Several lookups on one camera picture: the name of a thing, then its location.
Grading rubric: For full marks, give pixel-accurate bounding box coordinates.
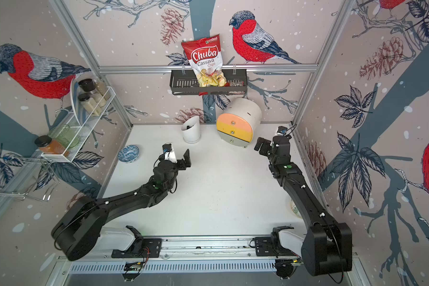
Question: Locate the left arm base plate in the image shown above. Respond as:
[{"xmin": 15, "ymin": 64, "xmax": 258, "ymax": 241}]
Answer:
[{"xmin": 112, "ymin": 238, "xmax": 162, "ymax": 259}]

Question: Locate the white wire wall shelf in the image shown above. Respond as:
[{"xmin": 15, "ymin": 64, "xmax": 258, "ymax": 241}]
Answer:
[{"xmin": 42, "ymin": 87, "xmax": 116, "ymax": 163}]

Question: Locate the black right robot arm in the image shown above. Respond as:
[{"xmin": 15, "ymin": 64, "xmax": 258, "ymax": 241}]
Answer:
[{"xmin": 255, "ymin": 135, "xmax": 352, "ymax": 276}]

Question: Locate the round white drawer cabinet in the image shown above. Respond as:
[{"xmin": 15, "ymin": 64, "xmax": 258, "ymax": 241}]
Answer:
[{"xmin": 216, "ymin": 98, "xmax": 262, "ymax": 148}]

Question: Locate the red Chuba chips bag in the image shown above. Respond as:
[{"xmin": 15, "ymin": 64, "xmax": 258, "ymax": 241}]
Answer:
[{"xmin": 182, "ymin": 35, "xmax": 227, "ymax": 88}]

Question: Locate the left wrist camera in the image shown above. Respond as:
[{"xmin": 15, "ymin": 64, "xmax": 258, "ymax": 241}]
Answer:
[{"xmin": 158, "ymin": 143, "xmax": 177, "ymax": 163}]

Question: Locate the grey bottom drawer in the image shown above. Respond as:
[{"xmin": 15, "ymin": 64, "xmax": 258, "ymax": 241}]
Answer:
[{"xmin": 218, "ymin": 131, "xmax": 249, "ymax": 148}]

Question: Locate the white plate on shelf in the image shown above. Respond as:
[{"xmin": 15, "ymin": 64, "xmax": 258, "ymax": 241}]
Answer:
[{"xmin": 70, "ymin": 79, "xmax": 85, "ymax": 126}]

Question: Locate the black lid spice jar upper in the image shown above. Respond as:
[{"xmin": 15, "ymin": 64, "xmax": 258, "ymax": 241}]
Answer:
[{"xmin": 78, "ymin": 79, "xmax": 107, "ymax": 107}]

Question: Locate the orange sauce jar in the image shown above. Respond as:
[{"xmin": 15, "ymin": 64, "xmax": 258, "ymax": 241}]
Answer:
[{"xmin": 34, "ymin": 135, "xmax": 69, "ymax": 156}]

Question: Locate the pink top drawer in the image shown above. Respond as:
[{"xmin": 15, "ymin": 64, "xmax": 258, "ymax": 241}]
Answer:
[{"xmin": 217, "ymin": 113, "xmax": 253, "ymax": 133}]

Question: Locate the black lid spice jar lower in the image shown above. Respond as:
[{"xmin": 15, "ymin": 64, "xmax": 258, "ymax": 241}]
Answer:
[{"xmin": 77, "ymin": 93, "xmax": 101, "ymax": 117}]

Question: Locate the yellow drawer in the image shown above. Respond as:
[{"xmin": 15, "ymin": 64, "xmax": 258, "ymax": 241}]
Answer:
[{"xmin": 216, "ymin": 123, "xmax": 253, "ymax": 142}]

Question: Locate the blue patterned bowl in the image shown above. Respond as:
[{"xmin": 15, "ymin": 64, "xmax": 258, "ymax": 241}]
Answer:
[{"xmin": 117, "ymin": 145, "xmax": 140, "ymax": 163}]

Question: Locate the black lid spice jar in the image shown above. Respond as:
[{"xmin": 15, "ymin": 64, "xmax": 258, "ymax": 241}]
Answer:
[
  {"xmin": 77, "ymin": 93, "xmax": 101, "ymax": 117},
  {"xmin": 78, "ymin": 79, "xmax": 107, "ymax": 107}
]

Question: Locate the floral patterned plate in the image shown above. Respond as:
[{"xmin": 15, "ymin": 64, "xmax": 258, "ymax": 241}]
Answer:
[{"xmin": 290, "ymin": 200, "xmax": 302, "ymax": 219}]

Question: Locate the metal wire hook rack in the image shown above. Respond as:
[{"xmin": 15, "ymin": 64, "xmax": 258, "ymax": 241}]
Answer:
[{"xmin": 0, "ymin": 156, "xmax": 60, "ymax": 202}]

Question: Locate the black wire wall basket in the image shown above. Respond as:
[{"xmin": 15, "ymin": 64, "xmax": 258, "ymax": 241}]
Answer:
[{"xmin": 170, "ymin": 69, "xmax": 248, "ymax": 95}]

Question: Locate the white utensil holder cup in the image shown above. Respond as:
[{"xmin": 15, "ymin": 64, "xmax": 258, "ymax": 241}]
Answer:
[{"xmin": 181, "ymin": 116, "xmax": 201, "ymax": 144}]

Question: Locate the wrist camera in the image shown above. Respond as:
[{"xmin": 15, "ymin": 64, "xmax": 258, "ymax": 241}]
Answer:
[
  {"xmin": 158, "ymin": 143, "xmax": 177, "ymax": 163},
  {"xmin": 275, "ymin": 126, "xmax": 288, "ymax": 136}
]

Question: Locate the green glass cup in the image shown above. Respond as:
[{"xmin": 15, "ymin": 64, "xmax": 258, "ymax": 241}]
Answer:
[{"xmin": 48, "ymin": 125, "xmax": 79, "ymax": 149}]

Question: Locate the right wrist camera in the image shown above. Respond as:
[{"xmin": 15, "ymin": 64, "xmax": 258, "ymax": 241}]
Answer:
[{"xmin": 275, "ymin": 126, "xmax": 288, "ymax": 136}]

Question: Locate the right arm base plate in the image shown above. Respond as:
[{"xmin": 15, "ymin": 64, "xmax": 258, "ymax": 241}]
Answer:
[{"xmin": 252, "ymin": 237, "xmax": 295, "ymax": 257}]

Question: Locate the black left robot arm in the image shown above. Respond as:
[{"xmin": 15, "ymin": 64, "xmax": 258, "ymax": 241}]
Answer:
[{"xmin": 51, "ymin": 150, "xmax": 191, "ymax": 261}]

